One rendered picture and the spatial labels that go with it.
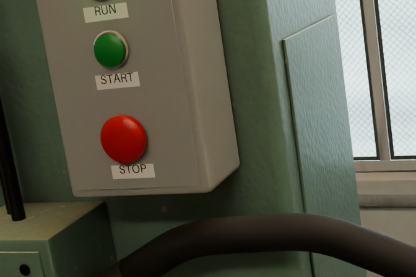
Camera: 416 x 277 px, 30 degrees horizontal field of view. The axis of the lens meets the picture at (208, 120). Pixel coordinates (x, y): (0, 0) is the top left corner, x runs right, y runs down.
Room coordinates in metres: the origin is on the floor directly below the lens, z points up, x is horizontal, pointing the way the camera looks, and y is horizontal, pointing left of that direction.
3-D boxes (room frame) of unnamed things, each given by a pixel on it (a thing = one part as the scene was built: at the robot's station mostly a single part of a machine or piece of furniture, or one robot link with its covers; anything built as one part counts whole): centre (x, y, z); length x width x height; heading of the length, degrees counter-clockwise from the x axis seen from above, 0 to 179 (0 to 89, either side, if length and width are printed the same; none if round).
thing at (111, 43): (0.47, 0.05, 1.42); 0.02 x 0.01 x 0.02; 67
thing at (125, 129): (0.47, 0.05, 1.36); 0.03 x 0.01 x 0.03; 67
